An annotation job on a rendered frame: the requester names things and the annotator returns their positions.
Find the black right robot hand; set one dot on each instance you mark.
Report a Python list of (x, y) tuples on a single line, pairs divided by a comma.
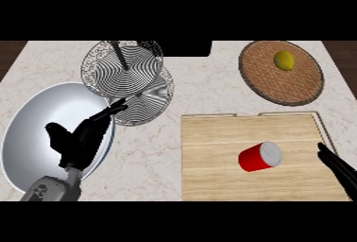
[(338, 167)]

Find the black appliance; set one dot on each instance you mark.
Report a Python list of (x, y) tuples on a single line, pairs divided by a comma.
[(186, 48)]

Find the pale wooden tray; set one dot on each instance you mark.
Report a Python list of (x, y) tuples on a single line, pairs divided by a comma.
[(260, 157)]

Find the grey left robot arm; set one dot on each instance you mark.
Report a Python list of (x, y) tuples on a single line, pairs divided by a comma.
[(55, 188)]

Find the yellow lemon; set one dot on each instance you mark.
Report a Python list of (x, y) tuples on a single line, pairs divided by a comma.
[(284, 60)]

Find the round brown placemat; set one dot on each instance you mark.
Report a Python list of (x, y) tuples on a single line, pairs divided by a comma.
[(281, 73)]

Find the large white plate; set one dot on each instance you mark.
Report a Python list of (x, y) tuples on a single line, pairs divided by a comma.
[(51, 132)]

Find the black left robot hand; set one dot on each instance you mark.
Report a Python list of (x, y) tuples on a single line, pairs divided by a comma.
[(83, 138)]

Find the red can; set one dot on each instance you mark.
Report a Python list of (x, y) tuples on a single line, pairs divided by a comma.
[(260, 156)]

